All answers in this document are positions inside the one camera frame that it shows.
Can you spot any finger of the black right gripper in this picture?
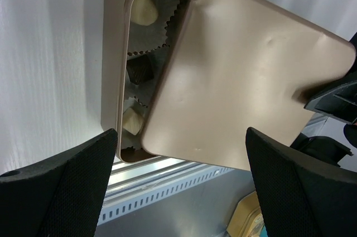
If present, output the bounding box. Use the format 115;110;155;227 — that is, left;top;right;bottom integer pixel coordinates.
304;76;356;124

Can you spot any yellow tin box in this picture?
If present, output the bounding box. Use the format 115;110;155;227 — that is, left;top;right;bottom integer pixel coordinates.
226;191;262;237

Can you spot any white chocolate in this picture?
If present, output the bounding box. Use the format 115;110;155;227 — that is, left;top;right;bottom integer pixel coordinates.
122;107;144;136
131;0;158;26

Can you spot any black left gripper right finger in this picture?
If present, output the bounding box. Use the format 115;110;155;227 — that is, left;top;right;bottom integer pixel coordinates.
245;127;356;236

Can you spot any aluminium mounting rail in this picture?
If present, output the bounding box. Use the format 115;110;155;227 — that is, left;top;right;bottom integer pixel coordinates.
104;157;213;199

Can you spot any white slotted cable duct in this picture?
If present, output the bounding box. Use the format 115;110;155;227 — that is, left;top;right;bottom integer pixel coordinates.
97;165;232;225

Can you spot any beige tin lid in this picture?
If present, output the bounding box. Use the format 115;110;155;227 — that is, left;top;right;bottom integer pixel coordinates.
141;0;356;170

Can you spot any dark square chocolate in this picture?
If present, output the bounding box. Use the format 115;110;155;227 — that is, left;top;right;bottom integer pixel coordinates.
126;55;154;85

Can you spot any beige tin box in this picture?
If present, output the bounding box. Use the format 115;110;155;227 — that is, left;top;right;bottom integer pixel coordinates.
101;0;154;163

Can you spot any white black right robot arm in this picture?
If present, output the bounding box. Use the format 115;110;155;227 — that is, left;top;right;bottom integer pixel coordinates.
291;63;356;167

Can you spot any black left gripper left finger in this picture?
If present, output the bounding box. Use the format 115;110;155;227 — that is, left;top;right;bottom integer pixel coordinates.
1;129;117;236

